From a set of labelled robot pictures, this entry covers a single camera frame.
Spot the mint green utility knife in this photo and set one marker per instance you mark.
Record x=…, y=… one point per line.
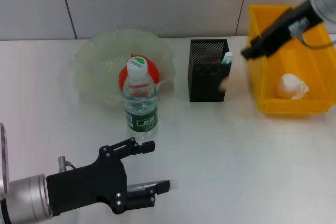
x=227, y=57

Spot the green glass fruit plate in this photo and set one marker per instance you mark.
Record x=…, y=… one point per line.
x=105, y=58

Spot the clear green-label water bottle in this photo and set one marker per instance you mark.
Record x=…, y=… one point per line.
x=140, y=119

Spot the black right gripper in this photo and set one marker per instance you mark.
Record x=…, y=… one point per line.
x=286, y=28

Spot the white paper ball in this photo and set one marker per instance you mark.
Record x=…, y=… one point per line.
x=290, y=87

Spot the yellow plastic bin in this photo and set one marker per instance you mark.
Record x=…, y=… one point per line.
x=288, y=103

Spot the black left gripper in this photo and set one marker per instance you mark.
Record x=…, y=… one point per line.
x=84, y=187

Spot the silver grey marker pen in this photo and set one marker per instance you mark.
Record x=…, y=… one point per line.
x=139, y=186

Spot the black mesh pen holder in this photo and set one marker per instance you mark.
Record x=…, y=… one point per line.
x=207, y=85

